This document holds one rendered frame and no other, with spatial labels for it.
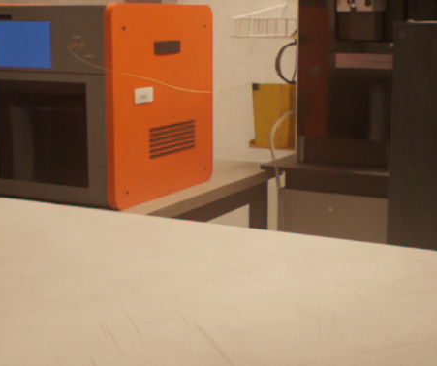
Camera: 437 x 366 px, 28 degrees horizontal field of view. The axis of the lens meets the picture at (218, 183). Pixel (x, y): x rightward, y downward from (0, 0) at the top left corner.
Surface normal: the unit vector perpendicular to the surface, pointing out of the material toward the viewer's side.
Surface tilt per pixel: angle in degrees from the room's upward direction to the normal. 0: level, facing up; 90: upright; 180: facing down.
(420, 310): 0
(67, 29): 90
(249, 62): 90
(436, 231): 90
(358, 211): 90
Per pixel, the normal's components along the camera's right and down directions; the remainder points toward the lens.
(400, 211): -0.75, 0.12
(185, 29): 0.88, 0.09
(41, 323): 0.00, -0.98
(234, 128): -0.47, 0.16
